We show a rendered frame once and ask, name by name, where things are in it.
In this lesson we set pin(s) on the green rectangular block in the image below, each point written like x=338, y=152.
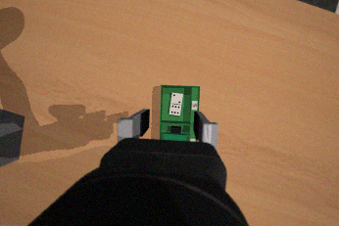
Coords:
x=175, y=136

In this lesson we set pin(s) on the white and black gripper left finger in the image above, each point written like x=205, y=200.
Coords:
x=133, y=126

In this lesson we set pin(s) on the white domino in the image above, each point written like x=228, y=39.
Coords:
x=175, y=103

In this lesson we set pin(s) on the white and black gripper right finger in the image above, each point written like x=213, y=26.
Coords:
x=204, y=130

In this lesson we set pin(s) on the green three-compartment bin rack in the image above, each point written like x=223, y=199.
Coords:
x=190, y=104

